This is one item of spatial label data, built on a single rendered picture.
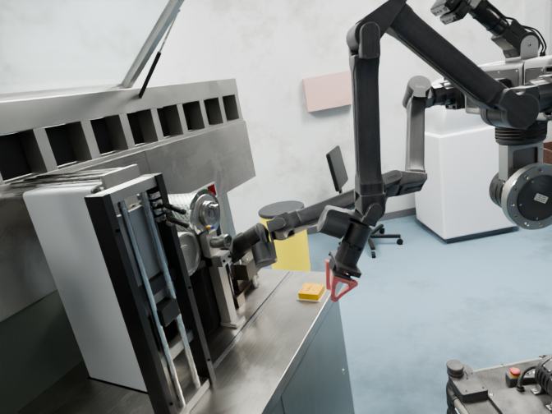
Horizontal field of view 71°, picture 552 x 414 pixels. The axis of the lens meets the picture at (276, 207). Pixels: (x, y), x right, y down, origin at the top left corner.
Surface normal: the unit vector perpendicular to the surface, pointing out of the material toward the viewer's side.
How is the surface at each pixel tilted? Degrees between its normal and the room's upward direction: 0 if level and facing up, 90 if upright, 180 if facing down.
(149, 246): 90
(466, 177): 90
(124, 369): 90
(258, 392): 0
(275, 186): 90
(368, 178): 77
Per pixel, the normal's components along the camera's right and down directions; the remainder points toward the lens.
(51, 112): 0.89, -0.02
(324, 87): 0.07, 0.28
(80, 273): -0.42, 0.33
